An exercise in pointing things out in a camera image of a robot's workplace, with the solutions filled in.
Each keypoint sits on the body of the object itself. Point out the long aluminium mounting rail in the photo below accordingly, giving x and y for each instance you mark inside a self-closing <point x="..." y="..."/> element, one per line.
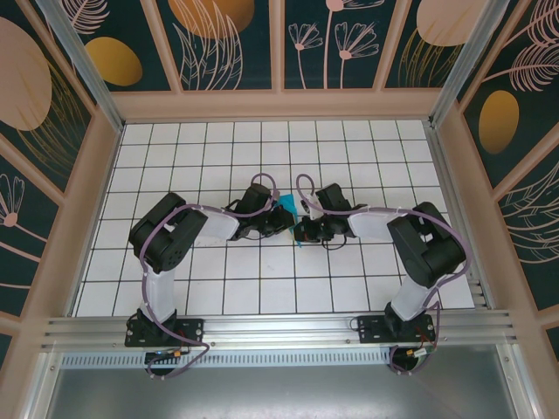
<point x="284" y="327"/>

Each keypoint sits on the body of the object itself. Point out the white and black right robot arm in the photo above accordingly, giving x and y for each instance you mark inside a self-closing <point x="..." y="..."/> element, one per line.
<point x="412" y="297"/>

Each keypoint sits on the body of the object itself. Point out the yellow power connector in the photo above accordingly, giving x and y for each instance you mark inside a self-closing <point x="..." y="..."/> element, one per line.
<point x="411" y="352"/>
<point x="177" y="353"/>

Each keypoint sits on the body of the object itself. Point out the aluminium frame post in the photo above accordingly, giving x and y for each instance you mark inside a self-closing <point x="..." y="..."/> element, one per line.
<point x="87" y="74"/>
<point x="463" y="57"/>

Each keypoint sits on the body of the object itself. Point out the aluminium side rail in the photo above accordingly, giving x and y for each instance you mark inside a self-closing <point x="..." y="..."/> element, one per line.
<point x="454" y="209"/>

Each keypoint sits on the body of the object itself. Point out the grey metal sheet panel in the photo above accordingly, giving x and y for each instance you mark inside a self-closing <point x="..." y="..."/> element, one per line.
<point x="279" y="393"/>

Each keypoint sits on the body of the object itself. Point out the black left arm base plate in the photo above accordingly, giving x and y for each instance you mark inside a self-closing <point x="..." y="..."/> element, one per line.
<point x="192" y="329"/>

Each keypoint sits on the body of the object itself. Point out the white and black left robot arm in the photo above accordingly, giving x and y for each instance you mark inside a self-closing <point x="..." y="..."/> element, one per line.
<point x="159" y="288"/>

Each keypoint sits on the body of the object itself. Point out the teal cloth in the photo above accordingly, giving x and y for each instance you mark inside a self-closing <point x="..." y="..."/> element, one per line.
<point x="289" y="201"/>

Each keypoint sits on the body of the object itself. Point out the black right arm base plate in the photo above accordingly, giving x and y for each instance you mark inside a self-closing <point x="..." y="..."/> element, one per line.
<point x="371" y="329"/>

